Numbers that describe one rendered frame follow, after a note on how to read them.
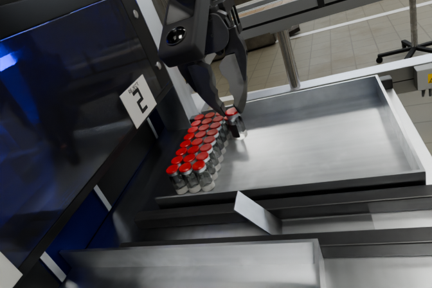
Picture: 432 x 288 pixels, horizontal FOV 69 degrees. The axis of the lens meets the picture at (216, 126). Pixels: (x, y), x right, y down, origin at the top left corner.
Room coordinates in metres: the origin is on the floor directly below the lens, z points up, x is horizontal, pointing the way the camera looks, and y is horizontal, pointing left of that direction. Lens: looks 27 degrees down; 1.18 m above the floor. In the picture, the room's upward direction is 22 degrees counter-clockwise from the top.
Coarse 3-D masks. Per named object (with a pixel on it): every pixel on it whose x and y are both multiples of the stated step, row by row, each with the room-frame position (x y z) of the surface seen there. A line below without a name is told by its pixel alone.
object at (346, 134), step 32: (288, 96) 0.54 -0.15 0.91; (320, 96) 0.52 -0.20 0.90; (352, 96) 0.49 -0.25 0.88; (384, 96) 0.41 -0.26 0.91; (256, 128) 0.52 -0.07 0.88; (288, 128) 0.48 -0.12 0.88; (320, 128) 0.44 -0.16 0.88; (352, 128) 0.41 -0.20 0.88; (384, 128) 0.38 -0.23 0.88; (224, 160) 0.46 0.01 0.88; (256, 160) 0.42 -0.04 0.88; (288, 160) 0.39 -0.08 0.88; (320, 160) 0.36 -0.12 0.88; (352, 160) 0.34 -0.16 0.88; (384, 160) 0.31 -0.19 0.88; (416, 160) 0.26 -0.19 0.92; (224, 192) 0.33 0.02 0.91; (256, 192) 0.32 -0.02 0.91; (288, 192) 0.30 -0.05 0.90; (320, 192) 0.29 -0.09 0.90
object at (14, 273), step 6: (0, 252) 0.24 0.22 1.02; (0, 258) 0.23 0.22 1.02; (6, 258) 0.24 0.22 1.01; (0, 264) 0.23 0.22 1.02; (6, 264) 0.23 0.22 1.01; (12, 264) 0.24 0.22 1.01; (0, 270) 0.23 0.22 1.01; (6, 270) 0.23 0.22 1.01; (12, 270) 0.23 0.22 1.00; (18, 270) 0.24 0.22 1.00; (0, 276) 0.22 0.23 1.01; (6, 276) 0.23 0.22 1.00; (12, 276) 0.23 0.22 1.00; (18, 276) 0.23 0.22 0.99; (0, 282) 0.22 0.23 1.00; (6, 282) 0.22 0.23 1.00; (12, 282) 0.23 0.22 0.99
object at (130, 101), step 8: (136, 80) 0.52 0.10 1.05; (144, 80) 0.54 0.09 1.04; (128, 88) 0.50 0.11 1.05; (144, 88) 0.53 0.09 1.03; (120, 96) 0.47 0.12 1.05; (128, 96) 0.49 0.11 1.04; (136, 96) 0.51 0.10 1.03; (144, 96) 0.52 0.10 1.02; (152, 96) 0.55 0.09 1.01; (128, 104) 0.48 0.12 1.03; (136, 104) 0.50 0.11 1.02; (144, 104) 0.51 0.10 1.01; (152, 104) 0.54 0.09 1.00; (128, 112) 0.47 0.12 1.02; (136, 112) 0.49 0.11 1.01; (144, 112) 0.50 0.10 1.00; (136, 120) 0.48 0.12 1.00; (136, 128) 0.47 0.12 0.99
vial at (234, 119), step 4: (228, 116) 0.41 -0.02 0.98; (232, 116) 0.40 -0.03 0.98; (236, 116) 0.40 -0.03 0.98; (240, 116) 0.41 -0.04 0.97; (228, 120) 0.41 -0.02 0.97; (232, 120) 0.40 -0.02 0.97; (236, 120) 0.40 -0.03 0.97; (240, 120) 0.40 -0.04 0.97; (232, 124) 0.40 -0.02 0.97; (236, 124) 0.40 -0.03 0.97; (240, 124) 0.40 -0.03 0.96; (240, 128) 0.40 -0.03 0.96; (244, 128) 0.41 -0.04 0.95; (240, 132) 0.40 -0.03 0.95; (244, 132) 0.40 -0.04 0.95; (240, 136) 0.40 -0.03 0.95; (244, 136) 0.40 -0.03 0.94
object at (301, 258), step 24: (288, 240) 0.22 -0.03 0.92; (312, 240) 0.21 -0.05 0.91; (72, 264) 0.34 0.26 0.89; (96, 264) 0.33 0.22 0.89; (120, 264) 0.31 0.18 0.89; (144, 264) 0.30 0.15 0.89; (168, 264) 0.28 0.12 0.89; (192, 264) 0.27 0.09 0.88; (216, 264) 0.26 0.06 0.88; (240, 264) 0.25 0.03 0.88; (264, 264) 0.23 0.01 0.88; (288, 264) 0.22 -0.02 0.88; (312, 264) 0.21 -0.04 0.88
